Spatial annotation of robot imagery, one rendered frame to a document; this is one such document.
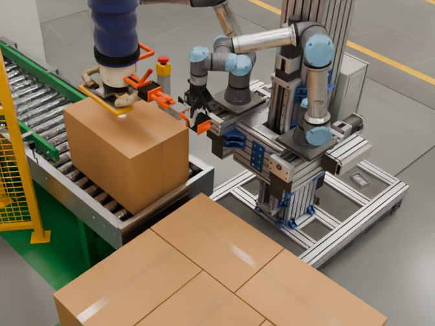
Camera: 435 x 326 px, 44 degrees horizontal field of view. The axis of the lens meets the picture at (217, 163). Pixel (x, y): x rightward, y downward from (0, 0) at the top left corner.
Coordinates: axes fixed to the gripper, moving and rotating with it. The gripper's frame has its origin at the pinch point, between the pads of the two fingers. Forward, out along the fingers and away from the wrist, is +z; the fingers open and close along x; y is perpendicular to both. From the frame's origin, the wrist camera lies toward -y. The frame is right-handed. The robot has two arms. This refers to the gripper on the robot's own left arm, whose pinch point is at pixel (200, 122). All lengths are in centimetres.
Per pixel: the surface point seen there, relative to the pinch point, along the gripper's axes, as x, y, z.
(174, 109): 3.5, 13.9, -1.2
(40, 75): -13, 184, 65
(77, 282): 65, 12, 70
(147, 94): 5.0, 32.2, -1.1
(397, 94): -292, 42, 123
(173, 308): 41, -30, 70
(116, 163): 20, 42, 40
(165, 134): -6.6, 33.5, 29.2
